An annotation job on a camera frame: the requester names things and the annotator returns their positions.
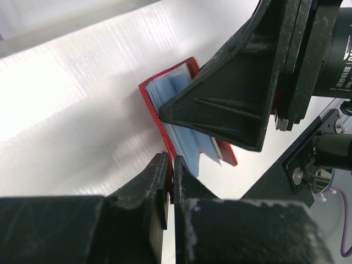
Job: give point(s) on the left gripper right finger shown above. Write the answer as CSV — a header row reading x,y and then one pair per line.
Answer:
x,y
200,226

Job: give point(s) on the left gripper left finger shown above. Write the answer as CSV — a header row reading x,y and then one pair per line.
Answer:
x,y
141,212

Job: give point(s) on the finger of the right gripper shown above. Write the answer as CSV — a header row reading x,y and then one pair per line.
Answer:
x,y
255,43

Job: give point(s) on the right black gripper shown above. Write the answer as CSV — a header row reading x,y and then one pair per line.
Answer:
x,y
318,59

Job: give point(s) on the red leather card holder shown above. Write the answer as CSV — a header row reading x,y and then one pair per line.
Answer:
x,y
189,143

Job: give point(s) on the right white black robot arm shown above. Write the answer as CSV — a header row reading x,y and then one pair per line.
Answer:
x,y
286,53

